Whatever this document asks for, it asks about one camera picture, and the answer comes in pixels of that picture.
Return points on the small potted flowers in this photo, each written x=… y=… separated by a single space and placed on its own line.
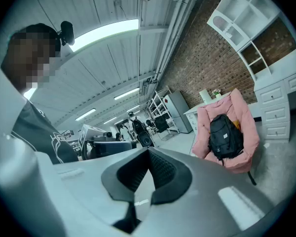
x=216 y=93

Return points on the pink armchair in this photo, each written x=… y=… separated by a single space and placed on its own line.
x=247 y=122

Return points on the black head-mounted camera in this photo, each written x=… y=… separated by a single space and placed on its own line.
x=67 y=32

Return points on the person's dark shirt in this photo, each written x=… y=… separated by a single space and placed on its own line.
x=39 y=137

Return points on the person's head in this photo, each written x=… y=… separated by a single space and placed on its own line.
x=27 y=58

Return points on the white cabinet with shelves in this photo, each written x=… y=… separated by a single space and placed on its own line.
x=273 y=102

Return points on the wide ceiling light panel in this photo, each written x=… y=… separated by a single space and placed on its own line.
x=106 y=33

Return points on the white shelf rack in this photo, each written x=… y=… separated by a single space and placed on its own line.
x=158 y=105

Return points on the orange cushion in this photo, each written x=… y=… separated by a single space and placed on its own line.
x=237 y=124

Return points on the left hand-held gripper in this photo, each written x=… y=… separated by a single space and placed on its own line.
x=108 y=147

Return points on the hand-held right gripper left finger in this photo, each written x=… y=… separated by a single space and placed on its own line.
x=84 y=179

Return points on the black office chair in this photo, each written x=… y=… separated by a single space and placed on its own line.
x=161 y=123

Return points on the grey cabinet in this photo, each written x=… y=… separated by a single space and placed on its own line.
x=178 y=112

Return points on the white box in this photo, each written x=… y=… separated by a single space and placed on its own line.
x=206 y=96

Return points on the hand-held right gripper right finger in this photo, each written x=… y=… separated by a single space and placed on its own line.
x=199 y=201

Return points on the black backpack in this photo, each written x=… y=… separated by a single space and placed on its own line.
x=224 y=134

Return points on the black bag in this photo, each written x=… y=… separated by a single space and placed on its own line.
x=145 y=137

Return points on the long ceiling light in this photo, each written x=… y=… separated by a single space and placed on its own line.
x=127 y=94
x=29 y=94
x=85 y=114

